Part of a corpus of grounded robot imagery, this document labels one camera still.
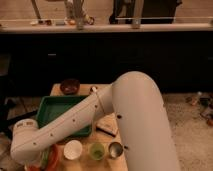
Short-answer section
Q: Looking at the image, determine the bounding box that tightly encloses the dark red bowl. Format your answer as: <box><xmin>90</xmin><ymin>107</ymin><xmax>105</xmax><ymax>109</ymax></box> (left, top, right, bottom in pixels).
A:
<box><xmin>60</xmin><ymin>79</ymin><xmax>80</xmax><ymax>95</ymax></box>

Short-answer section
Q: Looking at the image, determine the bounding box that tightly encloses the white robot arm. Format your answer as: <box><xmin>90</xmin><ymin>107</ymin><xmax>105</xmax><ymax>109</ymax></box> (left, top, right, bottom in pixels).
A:
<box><xmin>10</xmin><ymin>71</ymin><xmax>181</xmax><ymax>171</ymax></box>

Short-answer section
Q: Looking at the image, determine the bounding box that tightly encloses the green plastic cup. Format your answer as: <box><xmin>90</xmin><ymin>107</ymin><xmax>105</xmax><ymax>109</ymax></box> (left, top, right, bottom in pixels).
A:
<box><xmin>89</xmin><ymin>142</ymin><xmax>105</xmax><ymax>161</ymax></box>

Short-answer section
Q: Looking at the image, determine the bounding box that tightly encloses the green pepper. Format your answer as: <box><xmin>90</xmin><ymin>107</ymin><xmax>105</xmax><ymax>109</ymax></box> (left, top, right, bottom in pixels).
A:
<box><xmin>41</xmin><ymin>149</ymin><xmax>50</xmax><ymax>169</ymax></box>

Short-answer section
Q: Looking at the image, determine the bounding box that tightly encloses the dark counter cabinet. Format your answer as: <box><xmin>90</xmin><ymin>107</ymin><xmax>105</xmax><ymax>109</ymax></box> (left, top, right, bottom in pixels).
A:
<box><xmin>0</xmin><ymin>24</ymin><xmax>213</xmax><ymax>96</ymax></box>

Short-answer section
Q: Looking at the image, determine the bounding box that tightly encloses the orange bowl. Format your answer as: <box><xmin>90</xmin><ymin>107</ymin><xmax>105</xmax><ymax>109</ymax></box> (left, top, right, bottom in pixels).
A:
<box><xmin>24</xmin><ymin>144</ymin><xmax>59</xmax><ymax>171</ymax></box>

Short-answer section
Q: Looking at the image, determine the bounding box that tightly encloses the white small bowl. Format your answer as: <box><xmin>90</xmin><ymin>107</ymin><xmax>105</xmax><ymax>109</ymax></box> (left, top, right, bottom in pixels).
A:
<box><xmin>63</xmin><ymin>140</ymin><xmax>83</xmax><ymax>160</ymax></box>

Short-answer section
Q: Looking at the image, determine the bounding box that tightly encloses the green plastic tray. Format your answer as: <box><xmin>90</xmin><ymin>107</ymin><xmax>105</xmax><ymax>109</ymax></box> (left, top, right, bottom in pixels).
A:
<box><xmin>35</xmin><ymin>94</ymin><xmax>94</xmax><ymax>138</ymax></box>

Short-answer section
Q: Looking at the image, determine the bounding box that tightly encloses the metal cup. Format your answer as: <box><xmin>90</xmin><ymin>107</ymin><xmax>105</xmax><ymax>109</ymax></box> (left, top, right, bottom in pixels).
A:
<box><xmin>108</xmin><ymin>142</ymin><xmax>123</xmax><ymax>159</ymax></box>

